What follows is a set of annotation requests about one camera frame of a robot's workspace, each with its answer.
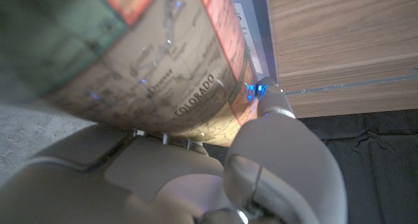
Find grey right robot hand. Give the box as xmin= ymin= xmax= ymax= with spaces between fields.
xmin=0 ymin=76 xmax=349 ymax=224

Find printed map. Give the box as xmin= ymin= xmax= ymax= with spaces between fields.
xmin=0 ymin=0 xmax=278 ymax=146

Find black backdrop curtain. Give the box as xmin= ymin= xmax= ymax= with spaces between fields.
xmin=202 ymin=108 xmax=418 ymax=224

